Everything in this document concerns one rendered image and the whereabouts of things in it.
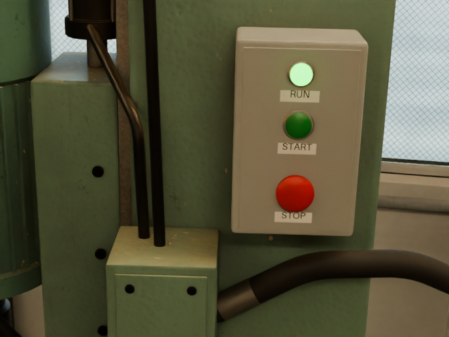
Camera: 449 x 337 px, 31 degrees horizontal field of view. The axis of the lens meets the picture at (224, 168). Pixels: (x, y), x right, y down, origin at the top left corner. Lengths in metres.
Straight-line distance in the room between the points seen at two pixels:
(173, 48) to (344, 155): 0.17
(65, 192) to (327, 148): 0.26
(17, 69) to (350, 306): 0.37
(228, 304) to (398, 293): 1.63
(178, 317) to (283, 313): 0.13
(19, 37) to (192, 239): 0.24
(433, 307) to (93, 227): 1.65
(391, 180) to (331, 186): 1.54
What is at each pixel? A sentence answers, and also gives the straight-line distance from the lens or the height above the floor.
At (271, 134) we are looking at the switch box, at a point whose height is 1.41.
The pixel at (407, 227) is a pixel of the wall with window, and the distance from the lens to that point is 2.22.
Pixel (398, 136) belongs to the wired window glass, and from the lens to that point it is 2.21.
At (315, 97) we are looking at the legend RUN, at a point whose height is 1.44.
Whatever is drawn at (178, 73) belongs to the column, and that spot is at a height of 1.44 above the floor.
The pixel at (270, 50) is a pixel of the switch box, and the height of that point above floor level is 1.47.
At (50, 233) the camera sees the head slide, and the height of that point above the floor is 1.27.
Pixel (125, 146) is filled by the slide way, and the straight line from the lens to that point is 0.74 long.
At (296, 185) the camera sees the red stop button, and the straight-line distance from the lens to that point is 0.63.
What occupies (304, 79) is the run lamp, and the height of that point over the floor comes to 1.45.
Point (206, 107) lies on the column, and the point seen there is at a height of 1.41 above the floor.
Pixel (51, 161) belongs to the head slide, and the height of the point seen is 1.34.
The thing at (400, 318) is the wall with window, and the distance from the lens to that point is 2.34.
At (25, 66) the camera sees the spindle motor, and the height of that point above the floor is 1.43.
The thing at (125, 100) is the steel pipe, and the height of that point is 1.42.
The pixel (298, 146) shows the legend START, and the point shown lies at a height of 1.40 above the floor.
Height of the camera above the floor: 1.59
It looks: 19 degrees down
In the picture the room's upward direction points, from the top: 1 degrees clockwise
